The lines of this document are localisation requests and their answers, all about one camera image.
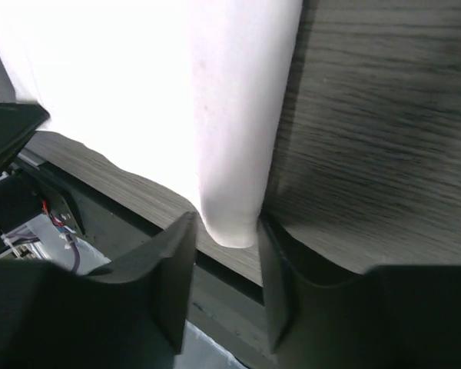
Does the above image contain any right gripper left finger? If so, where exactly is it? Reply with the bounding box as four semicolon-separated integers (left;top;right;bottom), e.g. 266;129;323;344
0;212;197;368

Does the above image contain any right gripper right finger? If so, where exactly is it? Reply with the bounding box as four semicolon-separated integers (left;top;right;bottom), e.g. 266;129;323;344
258;215;461;368

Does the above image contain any white Coca-Cola t-shirt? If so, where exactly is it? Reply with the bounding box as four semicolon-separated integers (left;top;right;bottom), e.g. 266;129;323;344
0;1;302;248

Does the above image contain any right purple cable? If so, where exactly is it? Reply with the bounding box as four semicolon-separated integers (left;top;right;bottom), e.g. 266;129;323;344
3;228;84;276

